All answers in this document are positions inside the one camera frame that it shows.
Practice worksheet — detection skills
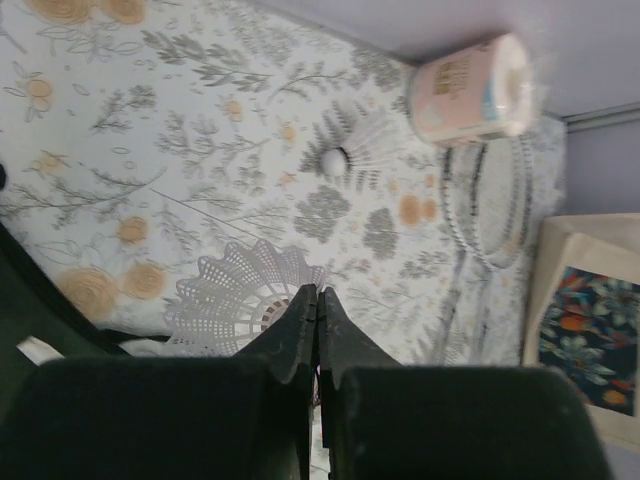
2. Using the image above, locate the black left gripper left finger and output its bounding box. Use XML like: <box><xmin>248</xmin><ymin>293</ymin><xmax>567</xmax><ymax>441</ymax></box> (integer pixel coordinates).
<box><xmin>1</xmin><ymin>285</ymin><xmax>318</xmax><ymax>479</ymax></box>

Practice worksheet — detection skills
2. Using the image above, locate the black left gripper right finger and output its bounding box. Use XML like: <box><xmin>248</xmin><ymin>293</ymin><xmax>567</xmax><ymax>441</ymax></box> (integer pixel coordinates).
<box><xmin>317</xmin><ymin>289</ymin><xmax>612</xmax><ymax>479</ymax></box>

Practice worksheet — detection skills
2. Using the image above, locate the white shuttlecock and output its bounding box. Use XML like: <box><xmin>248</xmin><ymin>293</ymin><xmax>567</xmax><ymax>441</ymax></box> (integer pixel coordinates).
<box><xmin>165</xmin><ymin>240</ymin><xmax>326</xmax><ymax>356</ymax></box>
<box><xmin>320</xmin><ymin>110</ymin><xmax>400</xmax><ymax>178</ymax></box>

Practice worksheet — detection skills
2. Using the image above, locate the left badminton racket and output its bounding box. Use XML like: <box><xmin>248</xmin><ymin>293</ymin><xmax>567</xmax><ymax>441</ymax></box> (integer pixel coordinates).
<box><xmin>443</xmin><ymin>136</ymin><xmax>533</xmax><ymax>363</ymax></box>

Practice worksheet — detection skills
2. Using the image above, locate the badminton racket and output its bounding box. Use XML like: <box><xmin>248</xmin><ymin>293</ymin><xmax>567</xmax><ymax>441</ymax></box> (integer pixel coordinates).
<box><xmin>470</xmin><ymin>134</ymin><xmax>533</xmax><ymax>270</ymax></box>
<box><xmin>443</xmin><ymin>136</ymin><xmax>533</xmax><ymax>363</ymax></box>

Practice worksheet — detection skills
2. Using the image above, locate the right badminton racket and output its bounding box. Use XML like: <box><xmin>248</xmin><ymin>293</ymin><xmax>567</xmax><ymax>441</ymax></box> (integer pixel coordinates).
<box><xmin>470</xmin><ymin>134</ymin><xmax>533</xmax><ymax>270</ymax></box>

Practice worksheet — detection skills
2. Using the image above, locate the beige tote bag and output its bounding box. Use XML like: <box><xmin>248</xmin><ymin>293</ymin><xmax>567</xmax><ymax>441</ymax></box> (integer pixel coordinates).
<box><xmin>522</xmin><ymin>213</ymin><xmax>639</xmax><ymax>451</ymax></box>

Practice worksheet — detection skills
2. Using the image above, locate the black racket bag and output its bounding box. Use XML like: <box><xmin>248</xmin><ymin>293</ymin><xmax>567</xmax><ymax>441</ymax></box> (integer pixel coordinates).
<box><xmin>1</xmin><ymin>225</ymin><xmax>169</xmax><ymax>377</ymax></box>

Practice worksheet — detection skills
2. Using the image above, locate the floral table mat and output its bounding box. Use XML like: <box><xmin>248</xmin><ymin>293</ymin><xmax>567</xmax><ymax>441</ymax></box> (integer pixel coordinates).
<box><xmin>1</xmin><ymin>1</ymin><xmax>566</xmax><ymax>365</ymax></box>

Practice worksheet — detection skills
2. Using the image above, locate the pink toilet paper roll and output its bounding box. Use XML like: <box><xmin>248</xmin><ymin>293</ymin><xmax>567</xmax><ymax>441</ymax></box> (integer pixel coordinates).
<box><xmin>408</xmin><ymin>33</ymin><xmax>536</xmax><ymax>146</ymax></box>

